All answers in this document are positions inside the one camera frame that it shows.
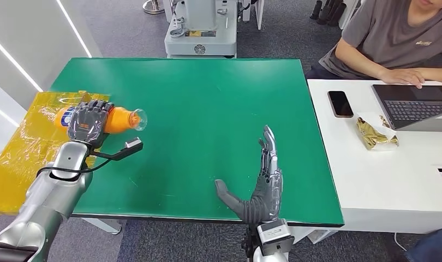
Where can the white robot base machine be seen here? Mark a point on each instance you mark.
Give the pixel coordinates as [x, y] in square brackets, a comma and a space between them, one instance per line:
[202, 43]

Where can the person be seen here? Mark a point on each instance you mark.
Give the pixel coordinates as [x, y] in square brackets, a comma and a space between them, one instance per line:
[391, 32]

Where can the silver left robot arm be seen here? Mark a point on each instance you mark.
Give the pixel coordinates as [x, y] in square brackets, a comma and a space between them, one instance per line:
[51, 195]

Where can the person's left forearm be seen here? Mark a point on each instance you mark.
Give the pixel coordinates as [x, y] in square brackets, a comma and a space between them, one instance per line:
[438, 75]

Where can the white furniture panel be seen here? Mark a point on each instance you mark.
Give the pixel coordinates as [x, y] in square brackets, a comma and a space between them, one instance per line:
[259, 14]

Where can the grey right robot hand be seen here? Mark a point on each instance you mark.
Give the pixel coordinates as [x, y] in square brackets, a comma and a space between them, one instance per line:
[264, 202]

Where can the white paper wrapper piece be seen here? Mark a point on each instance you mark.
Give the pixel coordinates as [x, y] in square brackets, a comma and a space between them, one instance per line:
[370, 118]

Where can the orange plastic bottle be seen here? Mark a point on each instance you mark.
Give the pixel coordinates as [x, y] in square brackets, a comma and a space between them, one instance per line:
[119, 119]

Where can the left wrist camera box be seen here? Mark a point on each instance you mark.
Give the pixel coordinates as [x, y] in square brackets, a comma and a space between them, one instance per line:
[132, 144]

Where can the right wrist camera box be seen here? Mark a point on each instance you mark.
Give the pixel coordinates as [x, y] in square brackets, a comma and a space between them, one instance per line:
[275, 237]

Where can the black smartphone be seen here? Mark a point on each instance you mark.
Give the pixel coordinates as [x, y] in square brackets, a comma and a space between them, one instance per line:
[340, 104]

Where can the grey laptop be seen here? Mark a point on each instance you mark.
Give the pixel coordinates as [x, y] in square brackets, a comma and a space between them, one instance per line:
[416, 108]

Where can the person's right forearm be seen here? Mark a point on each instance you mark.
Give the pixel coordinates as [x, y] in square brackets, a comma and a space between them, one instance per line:
[358, 59]

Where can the chrome stand base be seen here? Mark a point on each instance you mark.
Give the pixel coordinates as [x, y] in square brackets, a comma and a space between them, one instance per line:
[152, 7]

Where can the black chair legs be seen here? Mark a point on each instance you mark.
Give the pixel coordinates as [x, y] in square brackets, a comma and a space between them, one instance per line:
[325, 12]

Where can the yellow taped cardboard box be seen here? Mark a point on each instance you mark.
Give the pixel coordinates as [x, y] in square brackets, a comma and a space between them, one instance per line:
[18, 159]

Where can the person's right hand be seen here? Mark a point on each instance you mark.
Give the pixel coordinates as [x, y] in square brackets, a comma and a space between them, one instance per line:
[403, 76]

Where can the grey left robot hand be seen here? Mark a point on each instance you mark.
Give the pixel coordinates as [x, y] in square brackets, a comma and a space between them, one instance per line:
[87, 124]

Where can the blue cloth object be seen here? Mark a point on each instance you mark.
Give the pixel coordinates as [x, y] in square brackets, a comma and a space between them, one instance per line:
[434, 249]

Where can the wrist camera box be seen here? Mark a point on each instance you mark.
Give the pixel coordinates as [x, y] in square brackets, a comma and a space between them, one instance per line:
[132, 144]
[275, 237]

